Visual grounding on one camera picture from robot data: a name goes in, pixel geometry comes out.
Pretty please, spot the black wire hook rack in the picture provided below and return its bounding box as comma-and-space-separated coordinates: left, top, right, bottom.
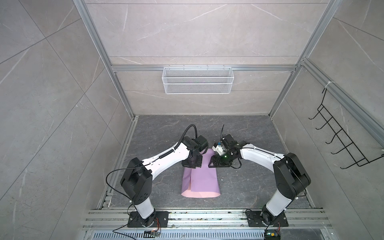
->
309, 88, 384, 170

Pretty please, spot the white wire mesh basket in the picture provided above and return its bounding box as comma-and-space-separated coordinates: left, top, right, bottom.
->
162, 67, 235, 95

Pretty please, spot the pink wrapping paper sheet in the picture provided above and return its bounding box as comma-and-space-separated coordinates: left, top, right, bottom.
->
182, 149, 221, 199

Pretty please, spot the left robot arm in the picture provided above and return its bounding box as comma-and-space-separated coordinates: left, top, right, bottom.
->
120, 136, 208, 225

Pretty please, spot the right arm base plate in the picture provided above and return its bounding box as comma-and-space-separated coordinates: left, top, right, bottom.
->
245, 210, 289, 227

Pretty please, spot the aluminium rail base frame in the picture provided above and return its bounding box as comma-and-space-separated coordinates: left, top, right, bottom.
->
81, 208, 337, 240

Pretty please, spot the green connector board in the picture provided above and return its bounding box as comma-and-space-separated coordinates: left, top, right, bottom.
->
264, 231, 281, 240

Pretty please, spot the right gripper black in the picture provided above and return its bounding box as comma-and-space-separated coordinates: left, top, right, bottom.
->
207, 150, 236, 168

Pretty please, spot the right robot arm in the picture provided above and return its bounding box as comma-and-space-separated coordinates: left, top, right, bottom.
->
209, 135, 311, 226

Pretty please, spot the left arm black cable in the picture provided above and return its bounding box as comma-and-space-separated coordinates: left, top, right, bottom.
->
173, 124, 199, 151

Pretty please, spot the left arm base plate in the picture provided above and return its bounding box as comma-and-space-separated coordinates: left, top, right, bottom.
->
127, 211, 170, 228

